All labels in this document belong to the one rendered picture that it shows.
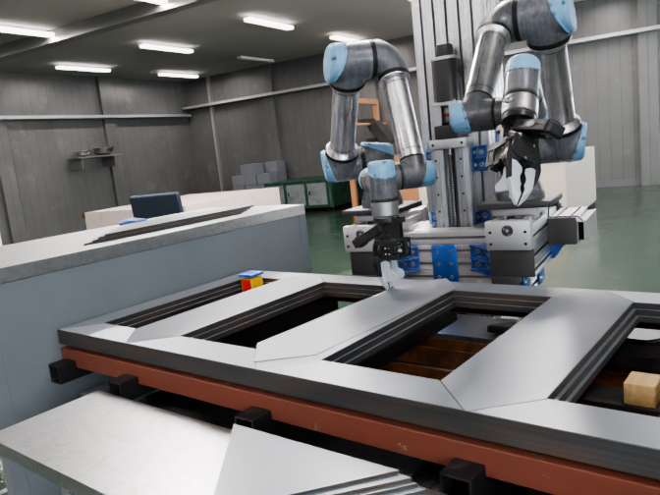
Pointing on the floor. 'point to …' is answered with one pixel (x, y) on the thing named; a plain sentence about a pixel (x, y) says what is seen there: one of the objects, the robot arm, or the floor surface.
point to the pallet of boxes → (250, 174)
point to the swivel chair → (156, 204)
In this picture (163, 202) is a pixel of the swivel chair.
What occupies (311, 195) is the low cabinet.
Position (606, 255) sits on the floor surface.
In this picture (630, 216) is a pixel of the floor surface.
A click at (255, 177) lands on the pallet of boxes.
